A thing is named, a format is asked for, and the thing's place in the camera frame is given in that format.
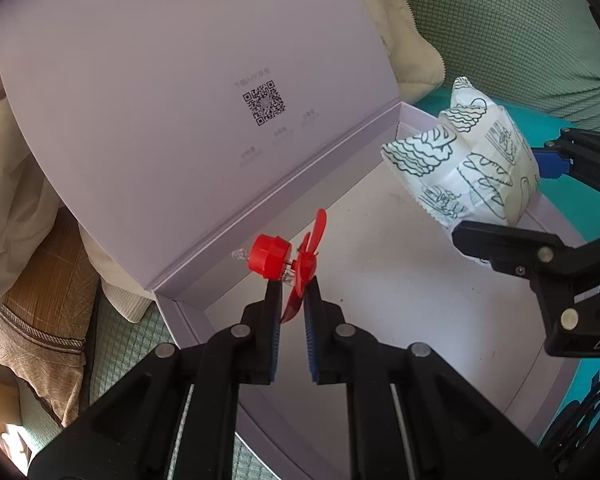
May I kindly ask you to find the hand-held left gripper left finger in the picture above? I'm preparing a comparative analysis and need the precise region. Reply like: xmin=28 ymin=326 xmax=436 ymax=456
xmin=27 ymin=280 xmax=286 ymax=480

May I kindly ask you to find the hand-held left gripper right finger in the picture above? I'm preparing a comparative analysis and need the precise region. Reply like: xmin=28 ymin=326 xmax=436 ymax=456
xmin=302 ymin=280 xmax=556 ymax=480

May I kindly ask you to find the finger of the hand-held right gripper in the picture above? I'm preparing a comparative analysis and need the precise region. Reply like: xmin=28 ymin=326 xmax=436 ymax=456
xmin=451 ymin=220 xmax=600 ymax=342
xmin=530 ymin=129 xmax=600 ymax=196

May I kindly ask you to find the white printed snack packet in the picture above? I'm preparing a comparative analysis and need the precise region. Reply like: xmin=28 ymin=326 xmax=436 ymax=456
xmin=380 ymin=76 xmax=541 ymax=267

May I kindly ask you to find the red propeller toy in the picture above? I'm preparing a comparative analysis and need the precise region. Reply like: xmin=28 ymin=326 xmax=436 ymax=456
xmin=231 ymin=208 xmax=328 ymax=323

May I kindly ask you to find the lavender cardboard box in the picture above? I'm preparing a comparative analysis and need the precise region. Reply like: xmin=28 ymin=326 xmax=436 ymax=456
xmin=0 ymin=0 xmax=588 ymax=480

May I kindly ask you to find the teal foam mat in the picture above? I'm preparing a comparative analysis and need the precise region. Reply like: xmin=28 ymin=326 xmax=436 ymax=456
xmin=412 ymin=85 xmax=600 ymax=441

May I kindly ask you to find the green textured sofa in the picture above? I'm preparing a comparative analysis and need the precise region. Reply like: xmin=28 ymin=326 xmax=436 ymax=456
xmin=15 ymin=0 xmax=600 ymax=480

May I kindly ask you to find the cream quilted blanket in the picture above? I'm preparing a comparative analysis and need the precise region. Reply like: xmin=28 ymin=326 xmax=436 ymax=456
xmin=0 ymin=0 xmax=446 ymax=356

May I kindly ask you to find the brown plaid pillow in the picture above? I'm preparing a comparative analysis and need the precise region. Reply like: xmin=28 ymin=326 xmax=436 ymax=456
xmin=0 ymin=205 xmax=101 ymax=428

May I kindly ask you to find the black cable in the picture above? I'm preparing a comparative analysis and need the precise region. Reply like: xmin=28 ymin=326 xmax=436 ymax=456
xmin=540 ymin=375 xmax=600 ymax=466

